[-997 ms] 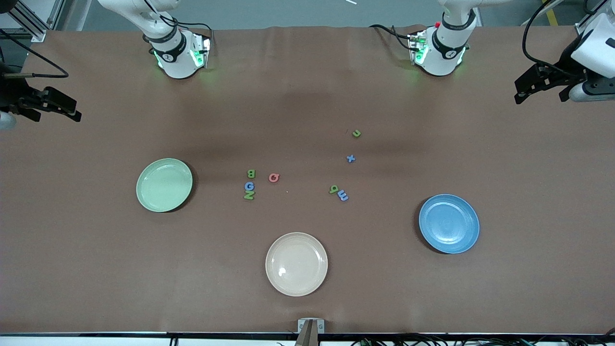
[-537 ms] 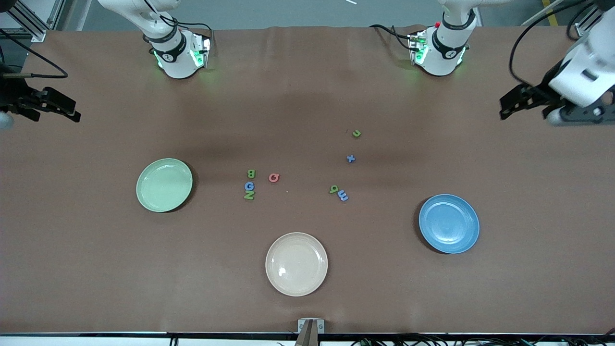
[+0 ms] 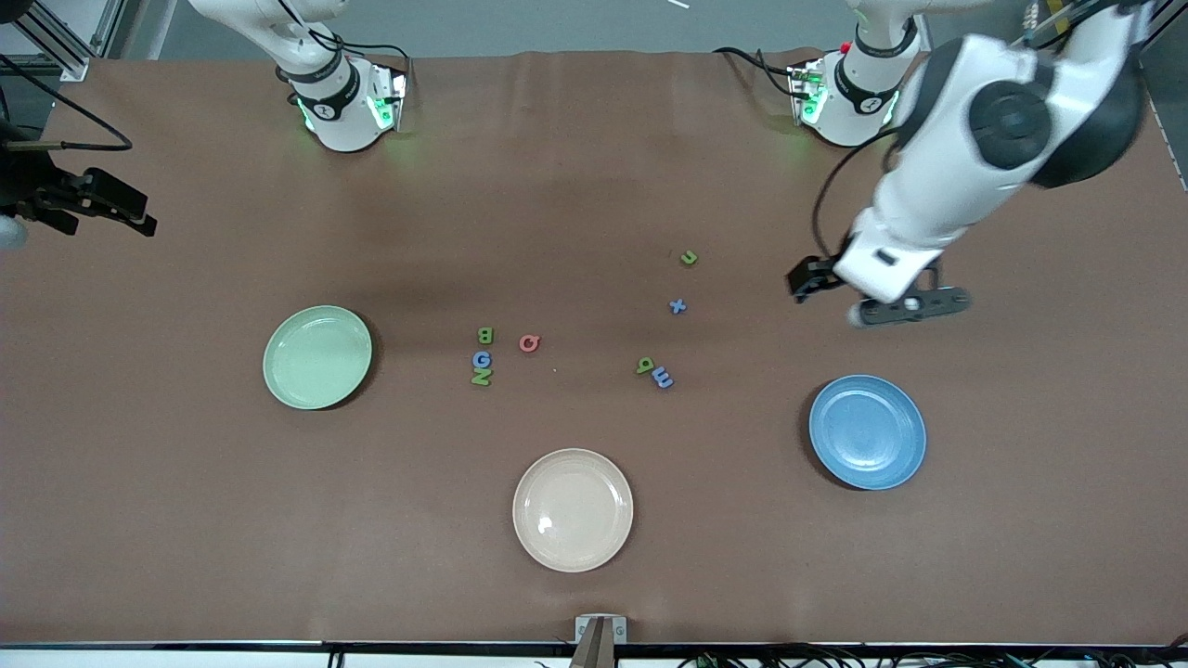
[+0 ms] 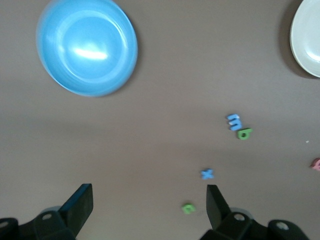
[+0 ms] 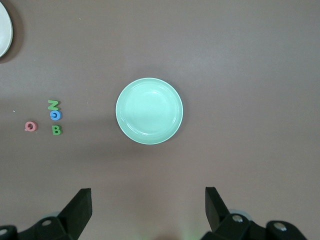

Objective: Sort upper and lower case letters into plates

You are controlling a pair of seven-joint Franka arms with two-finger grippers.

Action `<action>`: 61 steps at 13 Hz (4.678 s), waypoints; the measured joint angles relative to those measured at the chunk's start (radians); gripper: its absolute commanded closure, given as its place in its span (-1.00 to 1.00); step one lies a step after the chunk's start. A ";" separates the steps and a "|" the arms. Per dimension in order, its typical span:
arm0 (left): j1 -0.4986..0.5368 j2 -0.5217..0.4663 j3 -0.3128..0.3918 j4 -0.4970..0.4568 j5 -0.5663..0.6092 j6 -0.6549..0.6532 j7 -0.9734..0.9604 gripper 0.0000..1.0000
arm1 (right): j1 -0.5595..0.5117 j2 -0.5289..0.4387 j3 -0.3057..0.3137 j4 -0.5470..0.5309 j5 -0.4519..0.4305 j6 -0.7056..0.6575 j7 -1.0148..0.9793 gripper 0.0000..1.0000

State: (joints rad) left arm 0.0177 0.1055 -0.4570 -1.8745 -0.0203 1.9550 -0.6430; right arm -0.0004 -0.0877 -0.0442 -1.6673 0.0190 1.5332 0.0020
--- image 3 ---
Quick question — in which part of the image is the beige plate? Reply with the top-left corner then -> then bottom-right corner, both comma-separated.
512,448 -> 635,573

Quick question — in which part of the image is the black table edge strip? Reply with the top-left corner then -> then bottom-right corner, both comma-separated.
0,639 -> 1188,652

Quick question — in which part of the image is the black right arm wrist cable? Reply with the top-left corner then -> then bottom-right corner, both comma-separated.
0,54 -> 133,154

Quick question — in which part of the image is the tan post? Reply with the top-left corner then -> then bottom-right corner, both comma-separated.
568,620 -> 616,668

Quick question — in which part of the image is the black left arm wrist cable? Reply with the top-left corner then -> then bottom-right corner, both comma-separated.
811,125 -> 906,270

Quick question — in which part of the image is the blue plate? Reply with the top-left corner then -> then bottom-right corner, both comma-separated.
808,374 -> 927,491

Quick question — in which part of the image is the black arm base cable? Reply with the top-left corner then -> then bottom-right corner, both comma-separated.
311,26 -> 411,62
713,46 -> 801,98

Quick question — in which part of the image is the brown table mat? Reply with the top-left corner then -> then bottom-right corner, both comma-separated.
0,48 -> 1188,646

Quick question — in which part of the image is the black arm wrist cable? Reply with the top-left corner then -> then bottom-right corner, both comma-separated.
811,125 -> 906,270
0,54 -> 133,154

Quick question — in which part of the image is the green plate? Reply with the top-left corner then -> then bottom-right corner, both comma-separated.
263,305 -> 373,411

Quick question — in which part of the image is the black right arm base cable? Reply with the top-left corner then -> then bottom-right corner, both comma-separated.
311,26 -> 411,62

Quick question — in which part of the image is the aluminium frame profile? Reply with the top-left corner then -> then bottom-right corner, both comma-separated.
0,0 -> 126,83

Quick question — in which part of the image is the black left arm base cable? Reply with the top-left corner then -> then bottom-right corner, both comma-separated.
713,46 -> 801,98

